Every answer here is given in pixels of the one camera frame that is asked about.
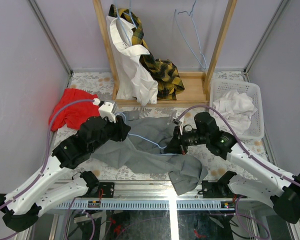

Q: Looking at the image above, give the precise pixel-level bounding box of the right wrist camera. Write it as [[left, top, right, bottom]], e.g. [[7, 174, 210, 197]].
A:
[[171, 115, 185, 135]]

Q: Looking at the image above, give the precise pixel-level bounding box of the red cloth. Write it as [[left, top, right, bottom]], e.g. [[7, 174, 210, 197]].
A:
[[48, 88, 100, 132]]

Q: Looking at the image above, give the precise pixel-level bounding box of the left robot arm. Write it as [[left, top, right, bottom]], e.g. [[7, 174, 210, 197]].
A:
[[0, 116, 131, 233]]

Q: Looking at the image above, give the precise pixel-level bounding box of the white shirt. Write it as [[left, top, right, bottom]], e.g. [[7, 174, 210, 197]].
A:
[[106, 15, 158, 107], [212, 89, 258, 135]]

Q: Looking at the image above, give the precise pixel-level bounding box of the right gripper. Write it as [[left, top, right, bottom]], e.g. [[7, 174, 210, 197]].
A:
[[163, 125, 209, 156]]

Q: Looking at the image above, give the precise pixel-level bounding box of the wooden clothes rack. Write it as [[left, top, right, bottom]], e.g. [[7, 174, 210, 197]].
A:
[[93, 0, 237, 107]]

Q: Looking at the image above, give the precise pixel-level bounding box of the blue hanger middle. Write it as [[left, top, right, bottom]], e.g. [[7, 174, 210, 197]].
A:
[[123, 0, 142, 29]]

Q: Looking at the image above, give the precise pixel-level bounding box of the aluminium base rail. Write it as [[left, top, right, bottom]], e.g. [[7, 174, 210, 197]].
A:
[[27, 179, 266, 211]]

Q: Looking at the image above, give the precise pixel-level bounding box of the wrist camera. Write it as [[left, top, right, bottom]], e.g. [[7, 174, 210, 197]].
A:
[[171, 115, 185, 135], [92, 98, 117, 123]]

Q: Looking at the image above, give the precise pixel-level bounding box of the yellow plaid shirt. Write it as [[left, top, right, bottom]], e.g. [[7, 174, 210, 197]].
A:
[[108, 4, 185, 101]]

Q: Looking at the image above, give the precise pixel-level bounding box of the blue wire hanger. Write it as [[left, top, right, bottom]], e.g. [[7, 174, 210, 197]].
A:
[[173, 0, 208, 70]]

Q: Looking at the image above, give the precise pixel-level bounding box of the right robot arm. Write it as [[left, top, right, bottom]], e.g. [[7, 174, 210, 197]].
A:
[[164, 112, 300, 224]]

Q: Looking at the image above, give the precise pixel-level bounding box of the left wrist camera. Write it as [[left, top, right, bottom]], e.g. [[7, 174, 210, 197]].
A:
[[92, 98, 117, 123]]

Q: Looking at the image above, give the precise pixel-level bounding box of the white plastic basket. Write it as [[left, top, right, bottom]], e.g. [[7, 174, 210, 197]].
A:
[[209, 79, 265, 140]]

